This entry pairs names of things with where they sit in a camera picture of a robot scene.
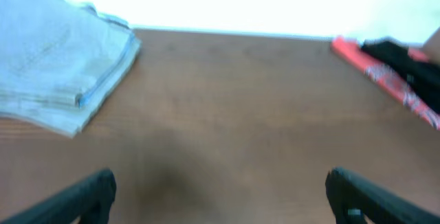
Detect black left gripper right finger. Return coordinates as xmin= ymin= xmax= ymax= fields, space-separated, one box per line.
xmin=325 ymin=167 xmax=439 ymax=224

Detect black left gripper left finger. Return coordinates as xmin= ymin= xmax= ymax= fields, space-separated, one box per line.
xmin=2 ymin=168 xmax=116 ymax=224

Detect black garment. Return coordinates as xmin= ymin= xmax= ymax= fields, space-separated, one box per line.
xmin=360 ymin=40 xmax=439 ymax=114

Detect red printed t-shirt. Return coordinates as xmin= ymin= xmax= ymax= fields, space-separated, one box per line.
xmin=331 ymin=36 xmax=439 ymax=130

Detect khaki shorts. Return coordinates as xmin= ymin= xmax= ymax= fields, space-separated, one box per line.
xmin=1 ymin=0 xmax=142 ymax=137

